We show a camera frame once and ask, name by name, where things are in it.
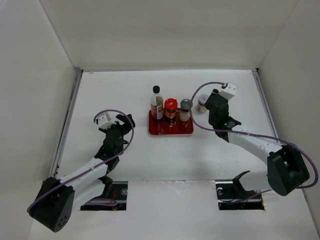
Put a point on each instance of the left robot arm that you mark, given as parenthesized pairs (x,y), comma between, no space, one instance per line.
(55,200)

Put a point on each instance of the soy sauce bottle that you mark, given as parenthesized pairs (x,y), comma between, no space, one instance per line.
(156,104)

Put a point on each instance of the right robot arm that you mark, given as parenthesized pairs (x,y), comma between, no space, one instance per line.
(286,169)

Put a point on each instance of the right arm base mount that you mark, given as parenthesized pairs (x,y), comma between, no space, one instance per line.
(231,195)

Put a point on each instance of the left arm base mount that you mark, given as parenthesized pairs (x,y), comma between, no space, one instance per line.
(113,196)

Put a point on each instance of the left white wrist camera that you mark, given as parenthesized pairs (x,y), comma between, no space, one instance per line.
(103,121)

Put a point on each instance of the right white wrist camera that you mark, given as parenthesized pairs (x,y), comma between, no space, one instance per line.
(228,91)

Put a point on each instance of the red rectangular tray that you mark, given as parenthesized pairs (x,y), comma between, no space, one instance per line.
(161,127)

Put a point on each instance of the red lid chili sauce jar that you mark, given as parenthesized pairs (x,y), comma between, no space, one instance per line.
(170,111)

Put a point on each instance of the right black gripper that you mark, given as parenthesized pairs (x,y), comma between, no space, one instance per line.
(214,92)

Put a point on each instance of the white lid spice jar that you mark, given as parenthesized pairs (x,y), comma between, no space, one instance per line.
(201,103)

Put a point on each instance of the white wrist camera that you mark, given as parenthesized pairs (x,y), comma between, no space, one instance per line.
(228,91)
(103,121)

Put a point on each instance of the clear lid salt grinder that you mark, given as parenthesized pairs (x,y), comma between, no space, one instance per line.
(185,107)

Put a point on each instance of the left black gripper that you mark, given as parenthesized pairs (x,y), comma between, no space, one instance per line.
(126,127)

